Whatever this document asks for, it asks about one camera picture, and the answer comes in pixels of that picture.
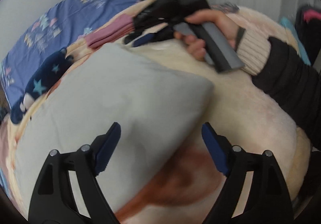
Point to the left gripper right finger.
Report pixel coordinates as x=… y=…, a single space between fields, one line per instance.
x=254 y=190

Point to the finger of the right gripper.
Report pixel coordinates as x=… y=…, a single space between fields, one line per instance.
x=142 y=19
x=145 y=39

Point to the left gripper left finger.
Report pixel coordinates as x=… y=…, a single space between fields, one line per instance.
x=67 y=191

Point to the light grey t-shirt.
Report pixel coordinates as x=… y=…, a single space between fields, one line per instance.
x=156 y=107

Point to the person's right forearm sleeve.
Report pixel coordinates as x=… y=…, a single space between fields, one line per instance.
x=279 y=72

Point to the folded pink clothes stack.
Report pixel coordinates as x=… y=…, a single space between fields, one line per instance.
x=121 y=26

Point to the person's right hand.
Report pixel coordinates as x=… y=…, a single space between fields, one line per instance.
x=195 y=46

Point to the floral patterned garment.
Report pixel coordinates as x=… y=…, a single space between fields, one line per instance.
x=226 y=7

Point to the blue tree-print pillow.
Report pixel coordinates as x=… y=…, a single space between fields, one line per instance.
x=57 y=28

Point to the navy star plush garment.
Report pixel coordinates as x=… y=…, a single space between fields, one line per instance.
x=46 y=76

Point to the black pink shoe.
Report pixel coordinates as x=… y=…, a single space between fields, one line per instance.
x=308 y=29

